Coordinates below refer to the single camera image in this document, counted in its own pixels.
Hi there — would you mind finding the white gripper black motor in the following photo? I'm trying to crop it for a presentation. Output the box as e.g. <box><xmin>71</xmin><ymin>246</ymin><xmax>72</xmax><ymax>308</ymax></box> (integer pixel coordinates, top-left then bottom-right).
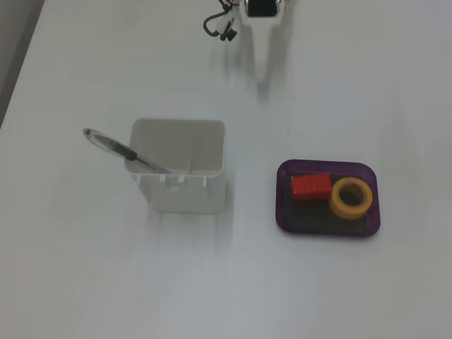
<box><xmin>243</xmin><ymin>0</ymin><xmax>284</xmax><ymax>95</ymax></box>

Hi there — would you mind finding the red cube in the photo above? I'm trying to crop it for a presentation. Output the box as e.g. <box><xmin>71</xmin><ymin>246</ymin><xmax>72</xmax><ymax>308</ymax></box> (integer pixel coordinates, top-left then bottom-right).
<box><xmin>290</xmin><ymin>172</ymin><xmax>333</xmax><ymax>202</ymax></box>

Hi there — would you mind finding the white plastic box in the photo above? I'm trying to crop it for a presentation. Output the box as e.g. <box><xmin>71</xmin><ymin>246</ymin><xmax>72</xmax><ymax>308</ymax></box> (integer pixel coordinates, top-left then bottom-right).
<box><xmin>123</xmin><ymin>119</ymin><xmax>227</xmax><ymax>215</ymax></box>

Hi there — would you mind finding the yellow tape roll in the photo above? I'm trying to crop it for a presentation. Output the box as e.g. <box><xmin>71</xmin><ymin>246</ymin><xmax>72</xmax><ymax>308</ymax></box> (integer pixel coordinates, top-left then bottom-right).
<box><xmin>328</xmin><ymin>177</ymin><xmax>374</xmax><ymax>220</ymax></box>

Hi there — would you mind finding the purple metal tray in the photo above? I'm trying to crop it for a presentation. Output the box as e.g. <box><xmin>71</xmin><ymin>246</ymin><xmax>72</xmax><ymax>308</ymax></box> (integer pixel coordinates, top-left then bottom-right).
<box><xmin>275</xmin><ymin>159</ymin><xmax>381</xmax><ymax>238</ymax></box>

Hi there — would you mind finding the black clear ballpoint pen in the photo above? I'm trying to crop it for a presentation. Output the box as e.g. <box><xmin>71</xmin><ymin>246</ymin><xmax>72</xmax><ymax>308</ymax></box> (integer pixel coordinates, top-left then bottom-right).
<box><xmin>82</xmin><ymin>127</ymin><xmax>174</xmax><ymax>174</ymax></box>

